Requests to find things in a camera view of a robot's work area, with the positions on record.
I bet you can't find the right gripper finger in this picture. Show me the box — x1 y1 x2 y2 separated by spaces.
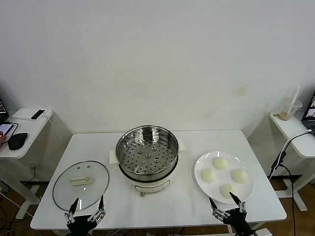
208 196 231 220
228 191 247 214

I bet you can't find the black computer mouse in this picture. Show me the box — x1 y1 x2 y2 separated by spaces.
7 132 29 150

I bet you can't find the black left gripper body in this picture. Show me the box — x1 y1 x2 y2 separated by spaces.
66 214 95 236

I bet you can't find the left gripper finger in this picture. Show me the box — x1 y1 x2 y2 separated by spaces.
64 197 79 224
89 195 107 222

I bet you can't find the black cable with inline adapter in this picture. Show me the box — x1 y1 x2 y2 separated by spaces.
267 129 313 180

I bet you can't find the white drinking straw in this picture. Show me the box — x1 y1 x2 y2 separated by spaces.
287 86 302 116

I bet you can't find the white steamed baozi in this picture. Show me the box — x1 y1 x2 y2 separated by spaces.
212 156 229 170
230 169 249 184
219 183 239 199
200 168 217 183

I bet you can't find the cream electric cooking pot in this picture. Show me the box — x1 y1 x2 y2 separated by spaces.
109 137 188 198

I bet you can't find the white side desk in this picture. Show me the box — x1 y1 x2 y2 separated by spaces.
268 112 315 212
0 108 54 219

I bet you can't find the black open laptop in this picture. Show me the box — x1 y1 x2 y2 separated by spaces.
302 89 315 135
0 85 10 123

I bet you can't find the glass lid with cream handle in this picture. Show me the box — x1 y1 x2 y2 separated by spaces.
52 160 110 211

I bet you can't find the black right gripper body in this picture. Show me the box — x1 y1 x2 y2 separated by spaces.
222 208 255 236

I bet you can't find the flat white box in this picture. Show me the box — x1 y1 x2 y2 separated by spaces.
11 108 48 121

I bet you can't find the clear plastic drink cup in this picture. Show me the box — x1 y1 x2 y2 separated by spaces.
278 97 303 121

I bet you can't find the thin black cable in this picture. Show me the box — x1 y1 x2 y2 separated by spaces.
275 163 297 236

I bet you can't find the perforated steel steamer basket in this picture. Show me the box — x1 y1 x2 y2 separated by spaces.
115 125 180 181

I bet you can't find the smartphone with lit screen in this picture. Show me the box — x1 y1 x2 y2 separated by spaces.
0 123 13 136

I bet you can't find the white round plate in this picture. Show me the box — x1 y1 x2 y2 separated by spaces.
193 150 255 205

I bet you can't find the small black and white device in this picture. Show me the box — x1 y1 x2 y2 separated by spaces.
31 109 47 121

